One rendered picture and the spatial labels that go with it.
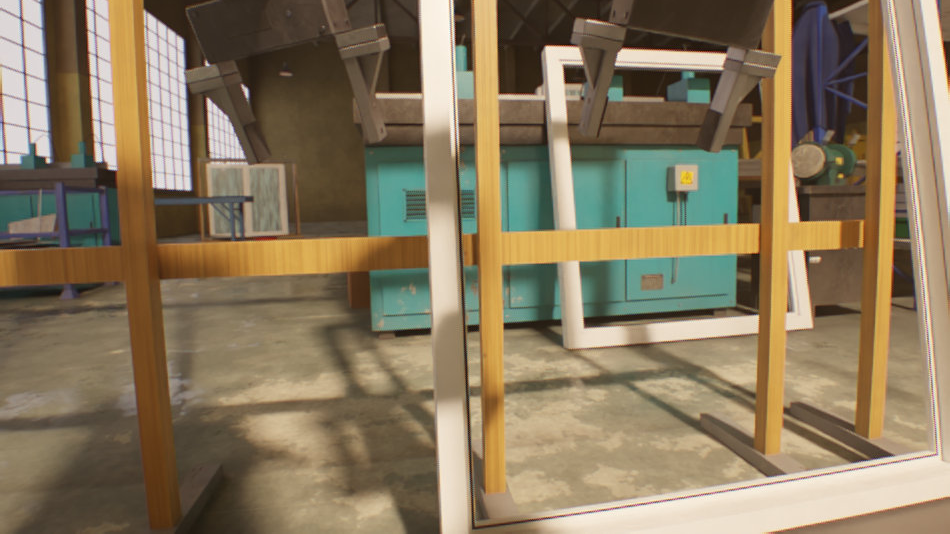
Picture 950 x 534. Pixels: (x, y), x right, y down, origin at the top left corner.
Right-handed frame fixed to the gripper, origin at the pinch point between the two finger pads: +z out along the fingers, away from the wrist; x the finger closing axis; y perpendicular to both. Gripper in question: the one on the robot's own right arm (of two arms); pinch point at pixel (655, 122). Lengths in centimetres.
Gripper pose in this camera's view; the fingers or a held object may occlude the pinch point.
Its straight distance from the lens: 51.3
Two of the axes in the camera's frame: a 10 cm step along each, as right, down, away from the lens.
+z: -1.4, 8.8, 4.5
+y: 1.0, 4.6, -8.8
